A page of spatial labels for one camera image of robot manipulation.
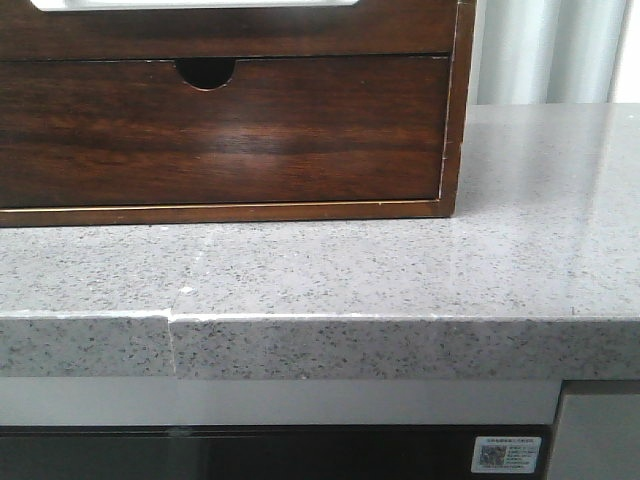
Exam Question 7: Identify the dark wooden drawer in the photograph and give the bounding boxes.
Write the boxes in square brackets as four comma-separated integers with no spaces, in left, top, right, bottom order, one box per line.
[1,1,458,61]
[1,56,449,207]

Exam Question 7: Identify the white plastic drawer handle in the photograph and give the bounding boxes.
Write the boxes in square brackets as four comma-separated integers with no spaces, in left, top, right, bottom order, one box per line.
[31,0,358,12]

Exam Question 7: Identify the dark wooden drawer cabinet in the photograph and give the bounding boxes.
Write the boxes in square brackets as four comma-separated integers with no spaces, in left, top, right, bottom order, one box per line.
[1,1,476,227]

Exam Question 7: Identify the white QR code sticker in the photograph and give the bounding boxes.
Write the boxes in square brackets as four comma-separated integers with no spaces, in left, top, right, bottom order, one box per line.
[471,436,542,474]

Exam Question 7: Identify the grey cabinet door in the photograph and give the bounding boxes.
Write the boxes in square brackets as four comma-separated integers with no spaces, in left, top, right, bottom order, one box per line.
[547,381,639,479]

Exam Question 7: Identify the black glass appliance front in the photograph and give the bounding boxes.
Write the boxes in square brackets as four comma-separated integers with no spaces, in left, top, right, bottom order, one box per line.
[1,425,552,479]

